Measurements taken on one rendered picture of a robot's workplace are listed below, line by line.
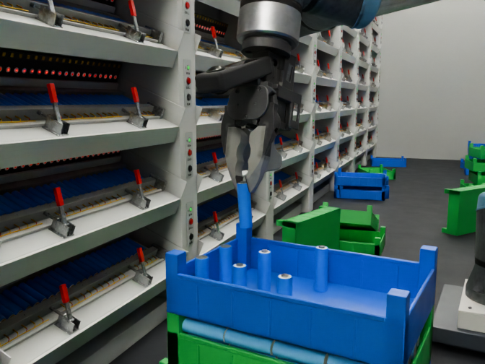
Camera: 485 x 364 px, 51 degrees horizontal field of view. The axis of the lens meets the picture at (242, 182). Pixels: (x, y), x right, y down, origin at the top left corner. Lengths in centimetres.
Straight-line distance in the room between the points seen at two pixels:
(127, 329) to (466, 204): 165
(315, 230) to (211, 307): 114
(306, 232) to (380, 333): 117
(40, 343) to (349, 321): 64
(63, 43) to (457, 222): 187
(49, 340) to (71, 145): 36
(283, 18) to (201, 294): 38
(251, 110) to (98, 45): 46
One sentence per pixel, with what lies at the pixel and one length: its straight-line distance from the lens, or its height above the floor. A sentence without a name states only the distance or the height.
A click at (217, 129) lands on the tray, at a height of 50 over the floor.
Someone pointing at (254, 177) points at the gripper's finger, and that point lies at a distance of 68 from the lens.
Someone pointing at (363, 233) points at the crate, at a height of 4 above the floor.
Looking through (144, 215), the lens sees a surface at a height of 32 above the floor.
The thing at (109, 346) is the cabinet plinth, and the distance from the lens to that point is 124.
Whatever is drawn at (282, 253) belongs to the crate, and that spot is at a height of 36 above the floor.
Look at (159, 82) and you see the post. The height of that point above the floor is 64.
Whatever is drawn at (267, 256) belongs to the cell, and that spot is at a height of 38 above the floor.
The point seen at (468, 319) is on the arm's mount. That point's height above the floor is 9.
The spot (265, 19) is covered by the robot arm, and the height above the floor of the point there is 70.
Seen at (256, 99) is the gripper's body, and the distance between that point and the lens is 70.
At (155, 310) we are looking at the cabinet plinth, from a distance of 139.
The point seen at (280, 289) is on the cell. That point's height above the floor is 37.
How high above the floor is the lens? 59
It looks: 9 degrees down
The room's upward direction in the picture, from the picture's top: straight up
